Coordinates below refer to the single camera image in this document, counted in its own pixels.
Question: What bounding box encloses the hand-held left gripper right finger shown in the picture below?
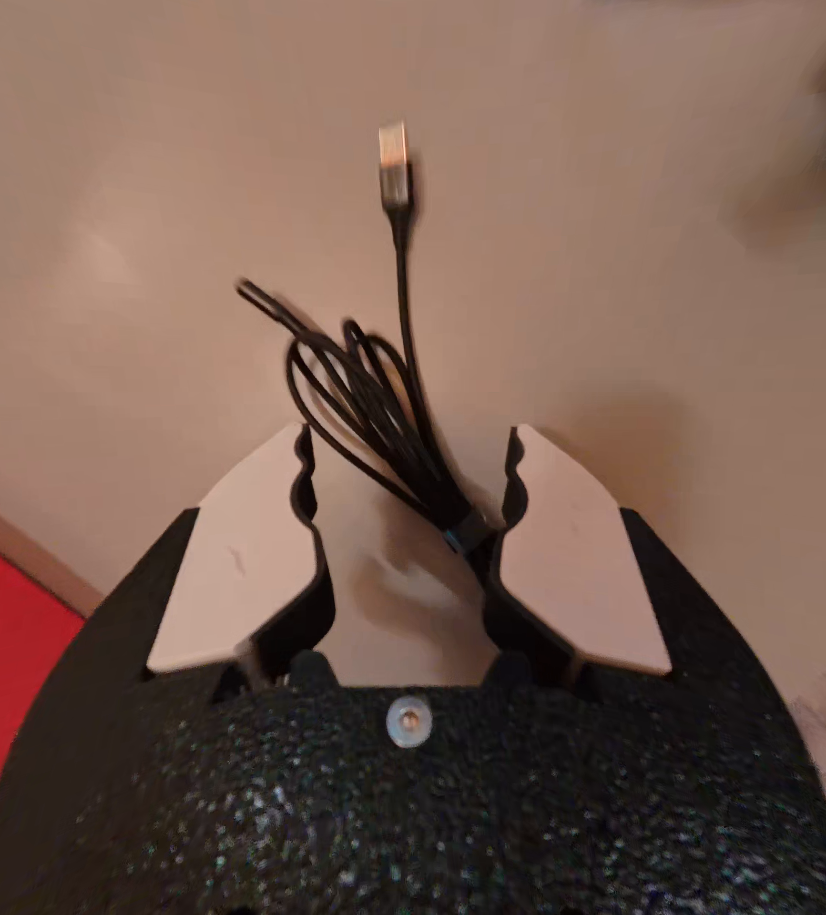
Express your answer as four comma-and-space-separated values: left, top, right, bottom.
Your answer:
483, 421, 676, 684

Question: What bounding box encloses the white desk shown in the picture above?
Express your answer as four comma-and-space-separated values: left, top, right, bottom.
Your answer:
0, 0, 826, 844

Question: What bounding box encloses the black USB cable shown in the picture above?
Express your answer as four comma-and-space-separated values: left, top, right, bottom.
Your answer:
233, 120, 498, 559

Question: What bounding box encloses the red plastic bin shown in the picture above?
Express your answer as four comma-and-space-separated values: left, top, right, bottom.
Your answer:
0, 522, 89, 851

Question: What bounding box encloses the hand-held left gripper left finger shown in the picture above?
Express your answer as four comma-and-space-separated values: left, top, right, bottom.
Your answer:
141, 421, 338, 684

